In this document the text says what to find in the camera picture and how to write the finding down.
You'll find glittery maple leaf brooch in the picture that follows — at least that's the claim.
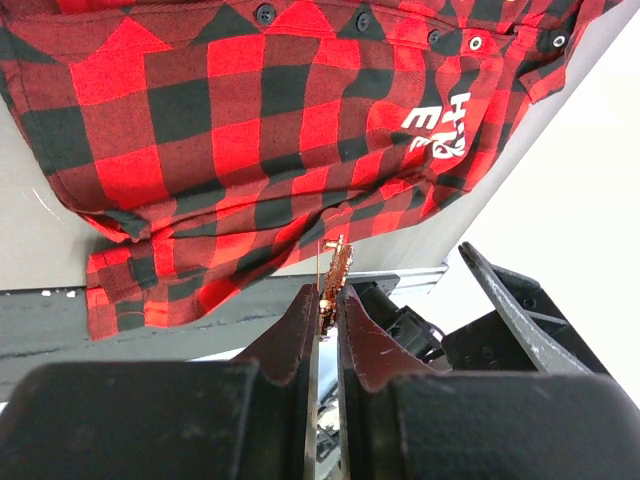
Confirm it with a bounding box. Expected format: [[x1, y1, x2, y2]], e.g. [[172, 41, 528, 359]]
[[319, 234, 353, 340]]

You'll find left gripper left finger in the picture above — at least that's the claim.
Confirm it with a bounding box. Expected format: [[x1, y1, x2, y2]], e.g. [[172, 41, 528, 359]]
[[1, 285, 319, 479]]

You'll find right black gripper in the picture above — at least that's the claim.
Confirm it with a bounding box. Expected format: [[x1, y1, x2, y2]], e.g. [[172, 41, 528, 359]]
[[353, 242, 608, 375]]

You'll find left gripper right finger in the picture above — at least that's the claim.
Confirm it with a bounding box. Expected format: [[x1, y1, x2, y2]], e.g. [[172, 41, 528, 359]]
[[336, 287, 639, 479]]

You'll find red black plaid shirt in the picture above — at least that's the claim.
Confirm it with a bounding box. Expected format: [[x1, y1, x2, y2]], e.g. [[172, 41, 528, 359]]
[[1, 1, 613, 341]]

